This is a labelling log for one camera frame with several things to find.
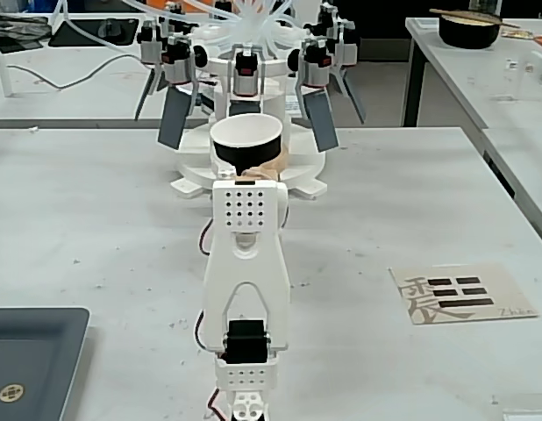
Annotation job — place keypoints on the white side table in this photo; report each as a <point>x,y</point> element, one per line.
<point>472,87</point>

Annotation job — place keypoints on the round gold emblem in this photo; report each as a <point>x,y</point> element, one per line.
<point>12,393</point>

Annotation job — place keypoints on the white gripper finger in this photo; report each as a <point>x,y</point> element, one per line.
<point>215,164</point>

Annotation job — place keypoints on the printed paper mat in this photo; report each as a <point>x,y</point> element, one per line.
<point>464,294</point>

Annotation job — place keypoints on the black desk pad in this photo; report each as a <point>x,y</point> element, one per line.
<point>91,34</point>

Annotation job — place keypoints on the dark grey bundle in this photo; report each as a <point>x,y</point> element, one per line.
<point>16,28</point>

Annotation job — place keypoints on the translucent tube bundle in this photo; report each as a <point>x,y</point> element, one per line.
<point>253,22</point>

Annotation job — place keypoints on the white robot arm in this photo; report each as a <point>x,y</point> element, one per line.
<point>244,272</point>

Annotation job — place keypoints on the white bracket stand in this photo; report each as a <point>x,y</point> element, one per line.
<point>5,72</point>

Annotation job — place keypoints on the grey plastic tray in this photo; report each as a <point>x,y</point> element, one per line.
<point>34,359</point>

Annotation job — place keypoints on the black bowl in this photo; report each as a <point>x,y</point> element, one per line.
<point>468,33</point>

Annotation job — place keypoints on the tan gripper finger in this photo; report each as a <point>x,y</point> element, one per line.
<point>283,157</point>

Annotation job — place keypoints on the orange packet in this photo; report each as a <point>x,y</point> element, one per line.
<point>540,40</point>

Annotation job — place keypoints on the wooden chopstick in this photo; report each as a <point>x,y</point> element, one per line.
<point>472,16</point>

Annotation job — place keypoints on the grey dispenser flap plate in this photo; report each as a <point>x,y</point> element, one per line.
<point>352,94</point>
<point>146,94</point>
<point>172,118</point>
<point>323,120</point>
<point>244,108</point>

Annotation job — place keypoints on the white flat box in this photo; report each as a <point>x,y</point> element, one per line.
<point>527,416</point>

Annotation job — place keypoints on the white background table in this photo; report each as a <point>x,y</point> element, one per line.
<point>78,87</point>

